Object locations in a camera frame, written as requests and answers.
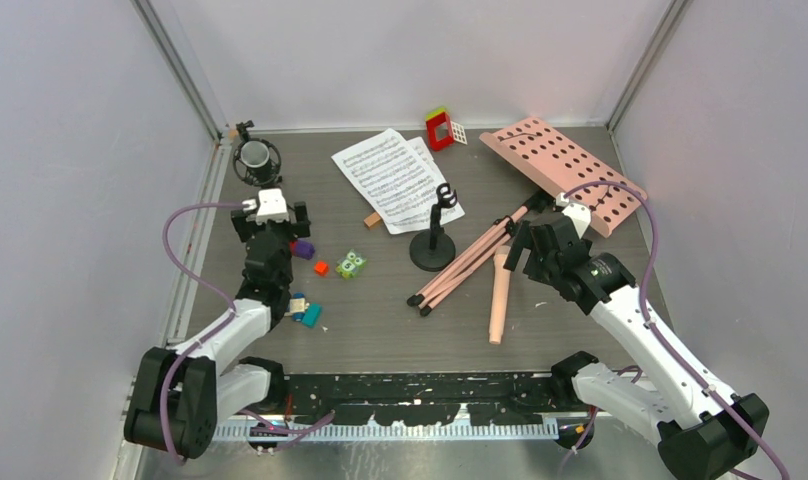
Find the pink foam microphone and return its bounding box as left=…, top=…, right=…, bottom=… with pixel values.
left=488, top=245, right=511, bottom=345

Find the pink music stand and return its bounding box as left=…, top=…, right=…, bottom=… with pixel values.
left=407, top=117, right=648, bottom=316

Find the black round-base microphone stand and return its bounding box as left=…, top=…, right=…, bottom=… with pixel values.
left=409, top=183, right=458, bottom=272

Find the sheet music page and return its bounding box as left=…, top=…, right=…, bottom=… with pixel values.
left=331, top=129, right=446, bottom=235
left=405, top=137, right=465, bottom=232

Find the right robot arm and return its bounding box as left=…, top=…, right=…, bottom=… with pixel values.
left=505, top=218, right=769, bottom=479

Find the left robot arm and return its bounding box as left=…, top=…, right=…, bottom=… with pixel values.
left=123, top=200, right=311, bottom=462

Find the purple and red brick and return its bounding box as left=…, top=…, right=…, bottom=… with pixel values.
left=290, top=239, right=316, bottom=260

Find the small red-orange cube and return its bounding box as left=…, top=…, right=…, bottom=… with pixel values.
left=313, top=261, right=330, bottom=277

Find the green owl number block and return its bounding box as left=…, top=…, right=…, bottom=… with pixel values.
left=335, top=249, right=367, bottom=279

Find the orange wooden block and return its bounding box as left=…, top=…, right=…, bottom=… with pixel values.
left=363, top=212, right=383, bottom=229

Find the blue toy brick car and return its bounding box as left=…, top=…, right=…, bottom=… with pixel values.
left=285, top=293, right=310, bottom=322

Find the teal toy brick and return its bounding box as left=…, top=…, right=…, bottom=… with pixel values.
left=300, top=304, right=323, bottom=328

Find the red toy house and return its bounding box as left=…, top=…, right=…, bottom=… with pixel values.
left=425, top=106, right=468, bottom=152

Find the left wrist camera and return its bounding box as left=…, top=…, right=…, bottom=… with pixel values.
left=242, top=188, right=290, bottom=225

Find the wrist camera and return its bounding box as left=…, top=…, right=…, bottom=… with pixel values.
left=242, top=188, right=290, bottom=225
left=555, top=193, right=592, bottom=238

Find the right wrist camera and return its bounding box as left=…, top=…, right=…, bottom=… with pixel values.
left=555, top=193, right=592, bottom=238

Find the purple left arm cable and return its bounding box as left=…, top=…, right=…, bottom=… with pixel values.
left=158, top=201, right=336, bottom=465

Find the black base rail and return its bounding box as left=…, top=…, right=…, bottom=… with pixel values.
left=247, top=372, right=592, bottom=427

